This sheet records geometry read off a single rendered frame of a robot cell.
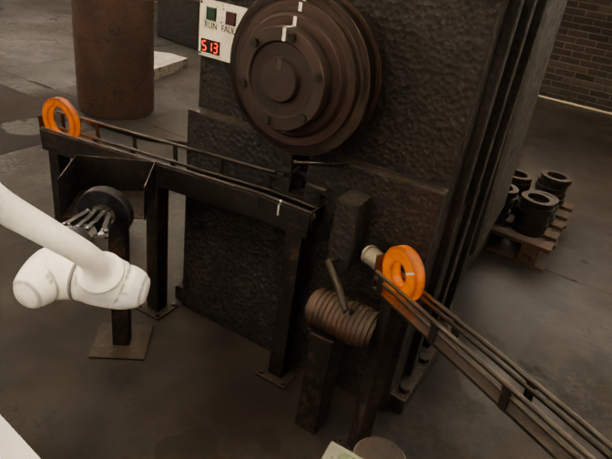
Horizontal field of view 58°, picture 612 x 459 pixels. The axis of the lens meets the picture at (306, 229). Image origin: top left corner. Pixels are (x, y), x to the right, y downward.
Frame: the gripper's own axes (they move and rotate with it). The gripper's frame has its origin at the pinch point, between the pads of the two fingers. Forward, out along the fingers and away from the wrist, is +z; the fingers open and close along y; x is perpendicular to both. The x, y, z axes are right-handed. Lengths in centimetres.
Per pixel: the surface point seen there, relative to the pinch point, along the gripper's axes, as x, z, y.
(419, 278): 2, -11, 89
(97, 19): -14, 258, -119
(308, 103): 35, 15, 52
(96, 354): -72, 11, -13
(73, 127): -9, 68, -43
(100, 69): -49, 256, -118
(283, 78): 39, 18, 45
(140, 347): -73, 19, 1
